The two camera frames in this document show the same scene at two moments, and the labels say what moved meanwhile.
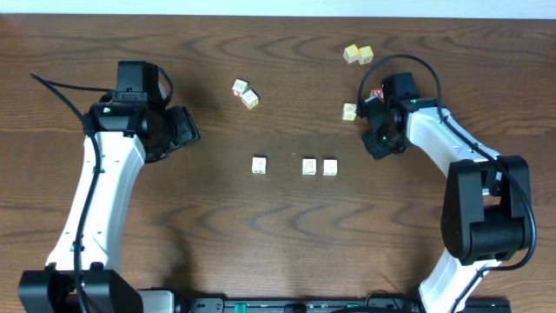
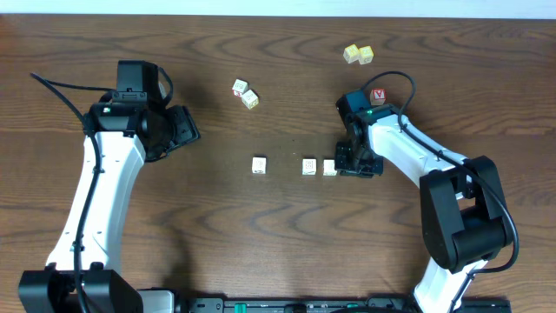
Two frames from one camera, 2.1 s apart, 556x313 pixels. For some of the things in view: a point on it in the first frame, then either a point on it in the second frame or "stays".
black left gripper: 184,126 stays
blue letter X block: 309,166 stays
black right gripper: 376,150 to 342,164
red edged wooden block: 330,167 stays
